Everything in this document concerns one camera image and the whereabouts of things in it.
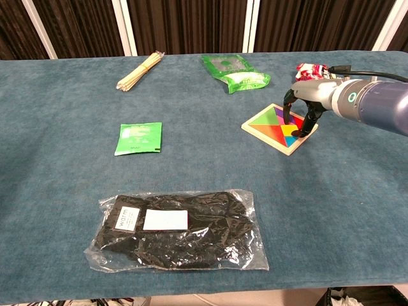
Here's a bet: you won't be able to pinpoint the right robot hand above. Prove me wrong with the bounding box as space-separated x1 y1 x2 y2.
282 78 339 138

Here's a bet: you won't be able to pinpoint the purple tangram piece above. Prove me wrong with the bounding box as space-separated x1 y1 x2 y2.
274 107 289 124

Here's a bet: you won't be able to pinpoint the green triangle tangram piece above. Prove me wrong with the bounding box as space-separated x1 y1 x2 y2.
248 106 284 126

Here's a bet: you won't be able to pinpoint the orange triangle tangram piece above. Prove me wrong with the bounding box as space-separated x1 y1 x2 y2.
251 123 289 147

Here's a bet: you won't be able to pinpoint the colourful tangram puzzle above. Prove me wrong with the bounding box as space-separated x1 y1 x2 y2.
241 103 319 156

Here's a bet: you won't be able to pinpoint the red spouted snack pouch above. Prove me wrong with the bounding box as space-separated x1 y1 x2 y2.
295 62 335 83

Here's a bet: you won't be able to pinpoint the black pleated curtain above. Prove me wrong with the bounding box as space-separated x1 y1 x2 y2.
253 0 398 54
0 0 50 61
31 0 126 60
387 18 408 52
126 0 249 55

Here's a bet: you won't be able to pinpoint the large green snack pouch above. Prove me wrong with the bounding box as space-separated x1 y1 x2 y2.
201 54 272 95

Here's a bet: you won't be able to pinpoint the wooden chopsticks bundle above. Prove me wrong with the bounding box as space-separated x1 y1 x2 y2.
116 50 166 93

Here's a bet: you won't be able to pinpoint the small green sachet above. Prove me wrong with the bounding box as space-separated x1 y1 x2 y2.
113 122 163 157

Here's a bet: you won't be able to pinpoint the black garment in plastic bag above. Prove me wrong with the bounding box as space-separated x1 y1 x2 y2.
84 189 270 273

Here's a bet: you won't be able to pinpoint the black storage bin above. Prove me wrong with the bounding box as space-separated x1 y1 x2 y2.
324 286 408 306

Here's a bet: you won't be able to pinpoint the teal table cloth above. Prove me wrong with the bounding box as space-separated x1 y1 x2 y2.
0 50 408 303

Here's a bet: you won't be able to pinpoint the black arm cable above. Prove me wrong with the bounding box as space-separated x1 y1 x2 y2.
328 65 408 83

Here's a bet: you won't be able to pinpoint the white partition post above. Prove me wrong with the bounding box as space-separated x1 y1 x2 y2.
371 0 408 52
242 0 261 54
21 0 59 61
111 0 138 57

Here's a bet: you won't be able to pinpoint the black floor cables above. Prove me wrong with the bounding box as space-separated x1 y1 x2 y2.
47 296 150 306

